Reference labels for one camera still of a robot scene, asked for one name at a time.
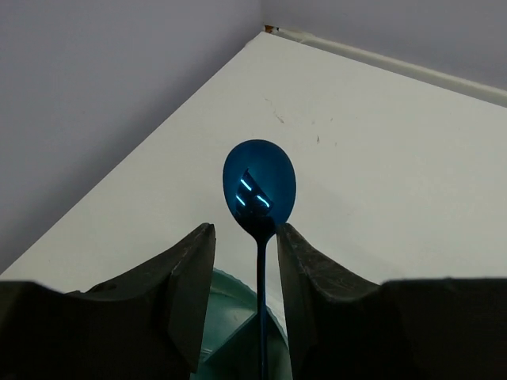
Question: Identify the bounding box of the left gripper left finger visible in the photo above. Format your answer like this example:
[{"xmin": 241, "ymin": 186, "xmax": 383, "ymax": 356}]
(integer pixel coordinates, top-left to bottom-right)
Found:
[{"xmin": 1, "ymin": 223, "xmax": 215, "ymax": 379}]

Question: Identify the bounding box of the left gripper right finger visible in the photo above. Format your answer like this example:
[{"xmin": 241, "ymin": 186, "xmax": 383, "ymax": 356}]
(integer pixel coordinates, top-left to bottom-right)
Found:
[{"xmin": 276, "ymin": 224, "xmax": 506, "ymax": 379}]

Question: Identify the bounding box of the teal utensil holder cup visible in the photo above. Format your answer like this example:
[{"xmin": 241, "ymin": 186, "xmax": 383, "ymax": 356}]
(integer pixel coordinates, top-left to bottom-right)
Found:
[{"xmin": 189, "ymin": 267, "xmax": 293, "ymax": 380}]

